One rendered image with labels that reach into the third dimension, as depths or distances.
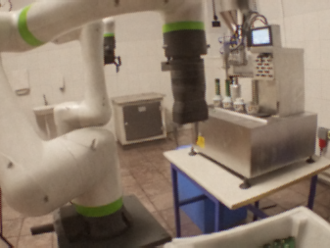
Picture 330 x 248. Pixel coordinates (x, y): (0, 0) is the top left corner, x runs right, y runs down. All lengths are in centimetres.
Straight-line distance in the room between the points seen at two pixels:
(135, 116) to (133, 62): 113
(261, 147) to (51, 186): 90
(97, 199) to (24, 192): 19
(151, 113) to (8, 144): 388
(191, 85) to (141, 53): 439
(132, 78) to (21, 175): 448
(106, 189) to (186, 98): 26
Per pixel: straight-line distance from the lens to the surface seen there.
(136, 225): 66
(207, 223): 207
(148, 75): 493
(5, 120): 51
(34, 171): 46
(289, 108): 134
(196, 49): 53
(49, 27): 61
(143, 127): 428
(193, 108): 56
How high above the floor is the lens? 129
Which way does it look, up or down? 13 degrees down
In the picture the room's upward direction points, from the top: 5 degrees counter-clockwise
